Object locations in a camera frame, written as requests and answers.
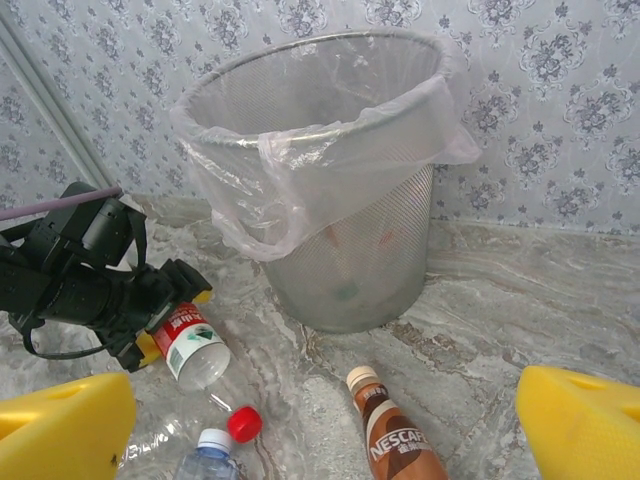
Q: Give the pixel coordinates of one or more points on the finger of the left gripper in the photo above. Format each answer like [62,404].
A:
[142,350]
[187,282]

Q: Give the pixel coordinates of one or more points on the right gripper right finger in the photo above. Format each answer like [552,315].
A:
[585,430]

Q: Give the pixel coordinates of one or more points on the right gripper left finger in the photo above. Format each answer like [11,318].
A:
[60,430]

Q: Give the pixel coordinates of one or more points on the clear bottle red green label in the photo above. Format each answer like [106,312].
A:
[195,345]

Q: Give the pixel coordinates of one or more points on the water bottle with blue cap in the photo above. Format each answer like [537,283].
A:
[210,455]

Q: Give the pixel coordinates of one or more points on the clear bottle with red cap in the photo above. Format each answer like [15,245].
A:
[245,424]

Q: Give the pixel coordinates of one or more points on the brown coffee drink bottle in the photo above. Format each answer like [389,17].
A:
[395,440]

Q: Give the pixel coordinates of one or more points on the grey metal mesh waste bin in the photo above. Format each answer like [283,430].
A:
[360,280]

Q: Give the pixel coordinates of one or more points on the clear plastic bin liner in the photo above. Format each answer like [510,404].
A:
[350,170]

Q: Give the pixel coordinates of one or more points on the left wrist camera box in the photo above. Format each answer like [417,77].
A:
[95,225]

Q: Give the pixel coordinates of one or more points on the aluminium corner post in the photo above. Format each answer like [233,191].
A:
[50,95]

